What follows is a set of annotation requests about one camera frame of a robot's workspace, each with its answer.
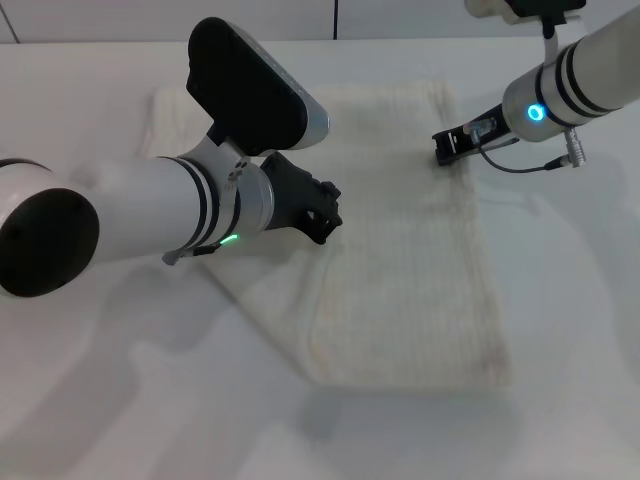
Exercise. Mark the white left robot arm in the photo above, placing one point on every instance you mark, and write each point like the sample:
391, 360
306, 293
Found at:
145, 205

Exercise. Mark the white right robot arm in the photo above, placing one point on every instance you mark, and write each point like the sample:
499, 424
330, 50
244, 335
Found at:
580, 80

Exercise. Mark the white ribbed towel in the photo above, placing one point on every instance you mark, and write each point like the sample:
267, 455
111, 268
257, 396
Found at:
400, 260

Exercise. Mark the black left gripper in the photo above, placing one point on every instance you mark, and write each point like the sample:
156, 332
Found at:
292, 192

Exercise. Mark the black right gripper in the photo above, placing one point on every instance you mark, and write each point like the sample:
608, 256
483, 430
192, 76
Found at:
480, 135

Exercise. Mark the black wrist camera white mount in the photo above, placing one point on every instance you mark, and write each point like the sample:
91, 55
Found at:
530, 9

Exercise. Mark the black silver wrist camera box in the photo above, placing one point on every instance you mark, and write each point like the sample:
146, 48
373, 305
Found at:
250, 95

